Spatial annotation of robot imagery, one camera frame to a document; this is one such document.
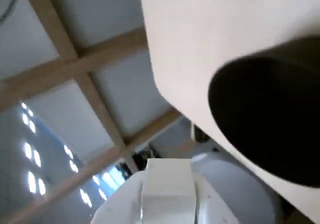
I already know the black pot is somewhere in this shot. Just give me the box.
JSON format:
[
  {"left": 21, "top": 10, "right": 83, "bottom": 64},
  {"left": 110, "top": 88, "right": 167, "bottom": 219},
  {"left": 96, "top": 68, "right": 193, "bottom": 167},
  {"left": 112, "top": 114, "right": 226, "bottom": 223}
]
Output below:
[{"left": 208, "top": 35, "right": 320, "bottom": 187}]

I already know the white cube block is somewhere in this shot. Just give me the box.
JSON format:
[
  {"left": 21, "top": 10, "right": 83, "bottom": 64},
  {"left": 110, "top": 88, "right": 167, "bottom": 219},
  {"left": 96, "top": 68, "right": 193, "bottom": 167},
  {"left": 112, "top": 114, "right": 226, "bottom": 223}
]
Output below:
[{"left": 141, "top": 158, "right": 198, "bottom": 224}]

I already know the wooden lattice partition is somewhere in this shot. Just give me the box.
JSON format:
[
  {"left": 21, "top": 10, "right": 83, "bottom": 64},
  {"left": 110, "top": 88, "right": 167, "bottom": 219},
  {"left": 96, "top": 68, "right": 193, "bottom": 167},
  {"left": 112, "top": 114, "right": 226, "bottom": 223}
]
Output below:
[{"left": 0, "top": 0, "right": 193, "bottom": 224}]

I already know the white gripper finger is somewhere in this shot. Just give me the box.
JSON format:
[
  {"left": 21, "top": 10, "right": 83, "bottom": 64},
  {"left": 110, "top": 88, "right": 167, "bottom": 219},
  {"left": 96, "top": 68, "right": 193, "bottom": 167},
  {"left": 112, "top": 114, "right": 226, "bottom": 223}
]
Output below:
[
  {"left": 91, "top": 170, "right": 146, "bottom": 224},
  {"left": 191, "top": 172, "right": 239, "bottom": 224}
]

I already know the thin grey cable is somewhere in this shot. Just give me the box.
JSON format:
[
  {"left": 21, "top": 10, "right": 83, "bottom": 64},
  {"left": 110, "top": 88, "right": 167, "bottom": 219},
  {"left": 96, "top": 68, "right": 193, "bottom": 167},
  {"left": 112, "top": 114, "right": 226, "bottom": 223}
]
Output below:
[{"left": 0, "top": 0, "right": 23, "bottom": 22}]

